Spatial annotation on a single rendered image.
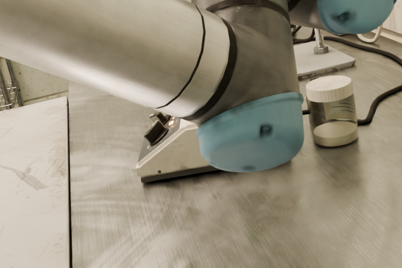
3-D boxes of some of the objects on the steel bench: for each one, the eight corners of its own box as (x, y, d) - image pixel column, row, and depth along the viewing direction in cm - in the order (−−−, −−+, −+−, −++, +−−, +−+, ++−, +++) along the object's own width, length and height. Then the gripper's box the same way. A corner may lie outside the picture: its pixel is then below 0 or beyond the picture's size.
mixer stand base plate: (195, 104, 114) (194, 99, 114) (176, 78, 133) (176, 73, 133) (358, 64, 118) (357, 58, 118) (317, 44, 137) (317, 39, 137)
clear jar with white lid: (346, 151, 84) (338, 91, 82) (305, 146, 88) (297, 90, 86) (367, 132, 89) (360, 75, 86) (326, 129, 92) (319, 75, 90)
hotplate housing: (139, 186, 86) (125, 130, 84) (148, 149, 99) (136, 98, 96) (310, 158, 84) (301, 99, 82) (297, 122, 97) (289, 70, 94)
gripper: (242, 43, 68) (166, 24, 87) (319, 21, 71) (229, 7, 90) (228, -42, 65) (152, -43, 84) (307, -61, 68) (218, -58, 87)
